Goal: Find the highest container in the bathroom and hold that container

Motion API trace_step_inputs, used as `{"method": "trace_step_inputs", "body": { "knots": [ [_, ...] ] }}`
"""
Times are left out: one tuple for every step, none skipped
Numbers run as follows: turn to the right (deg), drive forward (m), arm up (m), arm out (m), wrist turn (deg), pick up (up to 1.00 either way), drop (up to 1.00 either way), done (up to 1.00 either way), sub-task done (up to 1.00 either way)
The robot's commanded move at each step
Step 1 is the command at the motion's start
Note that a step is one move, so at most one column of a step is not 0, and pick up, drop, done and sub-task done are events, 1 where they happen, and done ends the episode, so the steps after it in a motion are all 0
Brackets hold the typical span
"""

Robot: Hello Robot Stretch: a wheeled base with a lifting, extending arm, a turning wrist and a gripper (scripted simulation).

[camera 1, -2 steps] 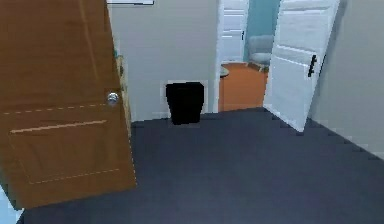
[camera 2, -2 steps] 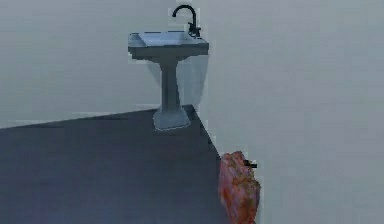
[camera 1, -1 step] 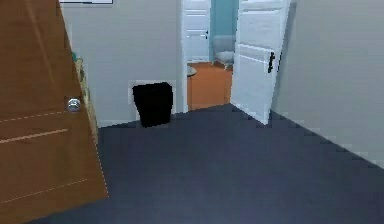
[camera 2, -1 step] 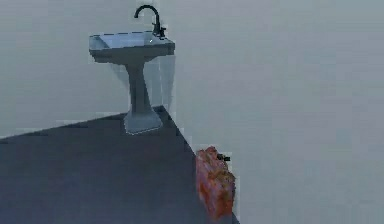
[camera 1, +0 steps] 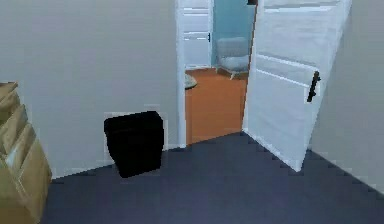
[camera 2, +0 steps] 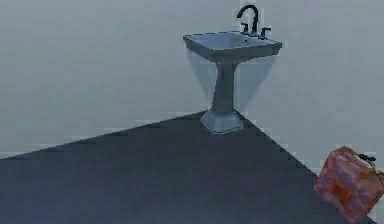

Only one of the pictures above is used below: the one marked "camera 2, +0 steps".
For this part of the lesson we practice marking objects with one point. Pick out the black sink faucet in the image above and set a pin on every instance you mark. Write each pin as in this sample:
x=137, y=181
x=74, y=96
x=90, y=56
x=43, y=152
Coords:
x=252, y=20

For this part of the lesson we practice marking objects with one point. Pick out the orange patterned bin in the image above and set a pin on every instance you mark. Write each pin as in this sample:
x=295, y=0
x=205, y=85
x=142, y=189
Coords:
x=348, y=185

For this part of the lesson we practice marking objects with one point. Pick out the white pedestal sink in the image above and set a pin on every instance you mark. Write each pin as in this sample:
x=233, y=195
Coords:
x=224, y=83

